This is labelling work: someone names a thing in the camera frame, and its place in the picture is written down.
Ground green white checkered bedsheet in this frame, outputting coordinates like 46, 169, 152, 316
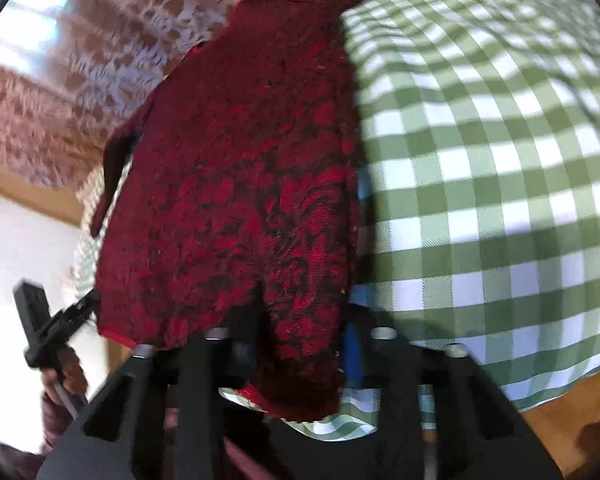
72, 0, 600, 443

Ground brown floral patterned curtain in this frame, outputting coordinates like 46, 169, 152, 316
0, 0, 240, 188

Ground person's left hand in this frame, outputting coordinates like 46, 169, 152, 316
40, 347, 88, 408

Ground dark red knitted garment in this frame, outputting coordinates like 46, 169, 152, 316
92, 0, 389, 422

